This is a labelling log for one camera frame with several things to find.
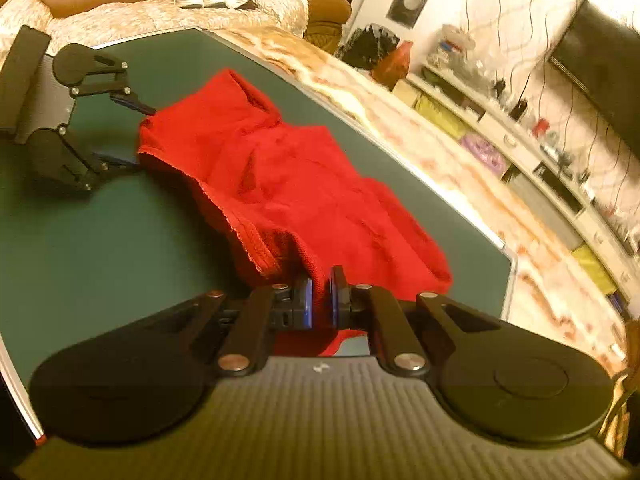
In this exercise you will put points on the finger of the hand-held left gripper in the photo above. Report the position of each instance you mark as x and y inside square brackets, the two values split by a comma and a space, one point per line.
[137, 105]
[119, 162]

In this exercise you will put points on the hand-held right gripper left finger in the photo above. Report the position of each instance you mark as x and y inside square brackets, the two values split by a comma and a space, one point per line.
[306, 306]

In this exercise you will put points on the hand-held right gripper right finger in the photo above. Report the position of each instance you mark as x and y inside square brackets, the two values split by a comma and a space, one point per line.
[334, 302]

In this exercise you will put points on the cream quilted sofa cover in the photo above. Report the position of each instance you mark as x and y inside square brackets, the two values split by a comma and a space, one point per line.
[125, 17]

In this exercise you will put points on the black bag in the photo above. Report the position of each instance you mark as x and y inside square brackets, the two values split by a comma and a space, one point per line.
[367, 46]

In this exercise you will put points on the orange plastic bag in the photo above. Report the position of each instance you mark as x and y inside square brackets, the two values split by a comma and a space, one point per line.
[395, 66]

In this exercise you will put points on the white television cabinet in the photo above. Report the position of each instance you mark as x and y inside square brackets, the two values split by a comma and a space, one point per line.
[520, 135]

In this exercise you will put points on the small green cushion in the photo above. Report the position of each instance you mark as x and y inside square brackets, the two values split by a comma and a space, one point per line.
[594, 267]

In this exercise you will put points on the black bottle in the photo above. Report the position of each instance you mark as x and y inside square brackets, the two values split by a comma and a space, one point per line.
[520, 107]

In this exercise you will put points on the red cup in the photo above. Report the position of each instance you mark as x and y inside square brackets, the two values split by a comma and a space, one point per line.
[540, 127]

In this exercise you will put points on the black television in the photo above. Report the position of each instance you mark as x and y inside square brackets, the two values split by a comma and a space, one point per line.
[600, 65]

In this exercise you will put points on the wall poster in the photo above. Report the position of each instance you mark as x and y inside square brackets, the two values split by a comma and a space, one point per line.
[407, 4]

